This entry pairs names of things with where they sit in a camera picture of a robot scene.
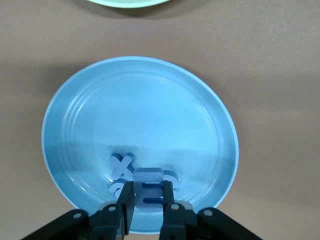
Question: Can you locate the blue plate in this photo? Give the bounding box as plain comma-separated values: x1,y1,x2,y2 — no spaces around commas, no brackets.
41,55,240,235

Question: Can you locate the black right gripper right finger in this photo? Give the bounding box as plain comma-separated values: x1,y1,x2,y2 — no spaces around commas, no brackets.
159,180,267,240

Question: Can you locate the brown table cover sheet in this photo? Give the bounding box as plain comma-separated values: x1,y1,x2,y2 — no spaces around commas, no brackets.
0,0,320,240

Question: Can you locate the blue foam letter C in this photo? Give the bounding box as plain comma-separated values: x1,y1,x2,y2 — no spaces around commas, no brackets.
162,169,180,192

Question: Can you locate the blue foam letter P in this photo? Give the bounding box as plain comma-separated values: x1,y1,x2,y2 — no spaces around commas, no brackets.
109,178,126,200

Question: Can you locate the blue foam letter X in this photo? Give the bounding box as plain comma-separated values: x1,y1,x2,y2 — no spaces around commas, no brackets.
109,152,137,182

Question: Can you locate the green plate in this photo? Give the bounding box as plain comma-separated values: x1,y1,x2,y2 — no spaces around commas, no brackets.
84,0,173,10

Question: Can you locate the blue foam letter E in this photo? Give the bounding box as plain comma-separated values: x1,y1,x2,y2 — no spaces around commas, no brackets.
132,167,167,212

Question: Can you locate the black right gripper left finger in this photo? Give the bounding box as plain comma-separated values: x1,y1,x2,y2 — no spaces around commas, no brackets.
23,180,136,240

